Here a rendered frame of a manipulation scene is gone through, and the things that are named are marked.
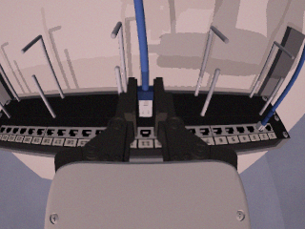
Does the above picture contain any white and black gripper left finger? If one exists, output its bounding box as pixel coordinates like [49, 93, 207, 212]
[54, 77, 138, 172]

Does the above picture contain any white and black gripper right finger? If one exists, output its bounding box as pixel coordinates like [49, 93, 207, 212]
[152, 77, 237, 170]

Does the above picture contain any blue patch cord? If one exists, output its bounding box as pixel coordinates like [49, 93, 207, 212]
[133, 0, 305, 117]

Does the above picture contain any white ethernet plug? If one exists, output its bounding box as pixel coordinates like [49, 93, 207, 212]
[137, 86, 153, 116]

